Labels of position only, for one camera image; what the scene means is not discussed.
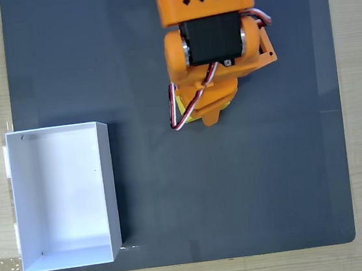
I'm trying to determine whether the red white black servo cable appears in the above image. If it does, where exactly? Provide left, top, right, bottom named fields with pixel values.
left=162, top=60, right=227, bottom=133
left=239, top=6, right=274, bottom=32

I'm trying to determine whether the dark grey table mat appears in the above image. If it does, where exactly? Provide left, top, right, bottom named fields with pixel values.
left=0, top=0, right=358, bottom=271

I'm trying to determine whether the yellow block with round stud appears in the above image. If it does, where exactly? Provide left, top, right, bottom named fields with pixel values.
left=174, top=85, right=234, bottom=126

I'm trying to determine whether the white open cardboard box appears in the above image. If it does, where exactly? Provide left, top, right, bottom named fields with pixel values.
left=3, top=119, right=125, bottom=271

